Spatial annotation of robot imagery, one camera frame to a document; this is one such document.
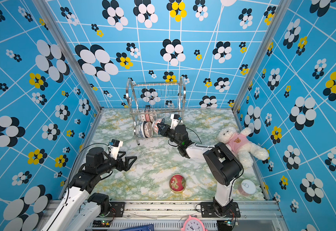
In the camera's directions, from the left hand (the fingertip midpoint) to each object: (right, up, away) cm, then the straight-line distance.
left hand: (132, 154), depth 76 cm
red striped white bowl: (+8, +21, +30) cm, 38 cm away
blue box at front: (+12, -31, -12) cm, 35 cm away
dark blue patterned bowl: (+15, +15, +9) cm, 23 cm away
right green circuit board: (+47, -34, -6) cm, 59 cm away
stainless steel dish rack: (+5, +33, +45) cm, 56 cm away
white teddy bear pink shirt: (+66, 0, +11) cm, 67 cm away
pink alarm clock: (+32, -32, -8) cm, 46 cm away
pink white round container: (+61, -18, 0) cm, 64 cm away
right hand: (+13, +16, +9) cm, 23 cm away
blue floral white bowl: (+1, +12, +15) cm, 19 cm away
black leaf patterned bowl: (+5, +20, +21) cm, 29 cm away
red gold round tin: (+24, -17, +3) cm, 30 cm away
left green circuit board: (-15, -35, -4) cm, 38 cm away
